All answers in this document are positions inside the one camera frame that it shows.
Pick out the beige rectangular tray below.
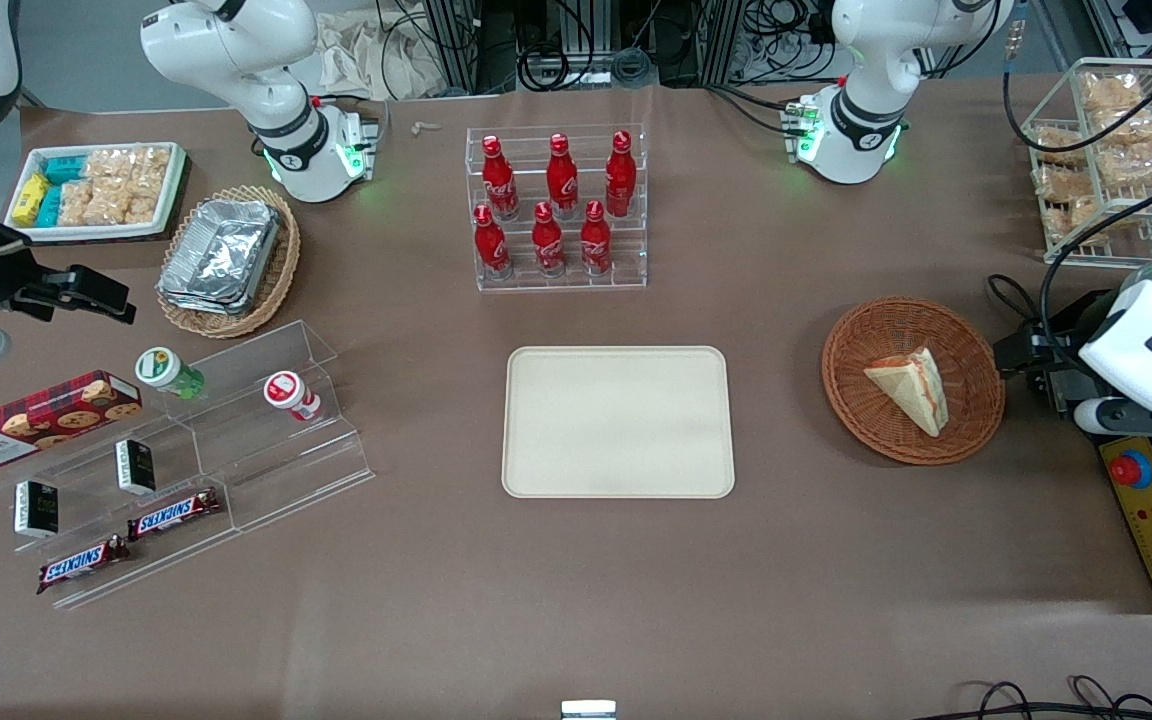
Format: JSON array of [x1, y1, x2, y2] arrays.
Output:
[[502, 346, 736, 499]]

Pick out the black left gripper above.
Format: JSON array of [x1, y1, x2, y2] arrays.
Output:
[[993, 330, 1087, 381]]

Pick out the Snickers chocolate bar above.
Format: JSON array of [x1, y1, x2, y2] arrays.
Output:
[[126, 488, 223, 542], [36, 535, 132, 596]]

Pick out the round brown wicker basket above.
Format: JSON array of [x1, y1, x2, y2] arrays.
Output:
[[821, 296, 1007, 466]]

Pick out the red tartan cookie box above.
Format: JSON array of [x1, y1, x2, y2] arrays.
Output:
[[0, 370, 144, 473]]

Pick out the crumpled white cloth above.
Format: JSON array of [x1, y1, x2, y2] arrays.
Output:
[[314, 10, 447, 101]]

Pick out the oval tan wicker basket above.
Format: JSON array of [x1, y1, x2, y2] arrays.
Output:
[[156, 185, 302, 339]]

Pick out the small black box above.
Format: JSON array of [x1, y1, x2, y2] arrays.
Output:
[[14, 481, 60, 539], [115, 439, 157, 496]]

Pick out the yellow snack packet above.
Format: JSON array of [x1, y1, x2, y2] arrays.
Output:
[[12, 174, 50, 227]]

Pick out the aluminium frame rack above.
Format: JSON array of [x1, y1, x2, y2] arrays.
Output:
[[422, 0, 742, 93]]

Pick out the red cola bottle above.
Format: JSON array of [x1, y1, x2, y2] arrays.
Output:
[[605, 130, 637, 219], [481, 135, 520, 222], [532, 202, 567, 278], [580, 200, 614, 276], [546, 133, 580, 220], [473, 204, 512, 280]]

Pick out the black floor cables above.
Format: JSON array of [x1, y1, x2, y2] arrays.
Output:
[[936, 676, 1152, 720]]

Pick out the clear acrylic bottle rack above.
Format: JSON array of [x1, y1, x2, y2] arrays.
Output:
[[466, 123, 649, 293]]

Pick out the white wire rack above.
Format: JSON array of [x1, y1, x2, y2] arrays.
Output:
[[1021, 58, 1152, 267]]

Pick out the triangle sandwich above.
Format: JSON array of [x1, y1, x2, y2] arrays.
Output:
[[863, 346, 950, 439]]

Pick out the stacked aluminium foil trays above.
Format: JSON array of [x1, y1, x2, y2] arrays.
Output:
[[158, 198, 282, 316]]

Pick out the black table appliance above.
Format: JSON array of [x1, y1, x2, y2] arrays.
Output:
[[1034, 288, 1122, 416]]

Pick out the clear rice cracker bag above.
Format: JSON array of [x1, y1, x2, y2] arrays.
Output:
[[86, 147, 173, 225], [58, 180, 97, 227], [91, 172, 133, 227]]

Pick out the red yogurt cup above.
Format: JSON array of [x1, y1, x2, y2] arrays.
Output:
[[263, 371, 322, 424]]

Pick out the green yogurt cup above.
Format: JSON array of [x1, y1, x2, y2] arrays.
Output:
[[134, 347, 205, 400]]

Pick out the white rectangular snack tray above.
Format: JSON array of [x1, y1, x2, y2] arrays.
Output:
[[4, 142, 187, 244]]

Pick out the black base cables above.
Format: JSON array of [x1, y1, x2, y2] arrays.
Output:
[[704, 84, 805, 137]]

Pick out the bagged fried snack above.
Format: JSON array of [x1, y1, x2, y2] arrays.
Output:
[[1044, 198, 1102, 243], [1096, 148, 1152, 194], [1081, 72, 1143, 113], [1034, 165, 1097, 206], [1034, 125, 1089, 167], [1101, 108, 1152, 151]]

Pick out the clear acrylic stepped display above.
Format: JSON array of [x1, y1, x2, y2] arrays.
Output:
[[0, 320, 377, 611]]

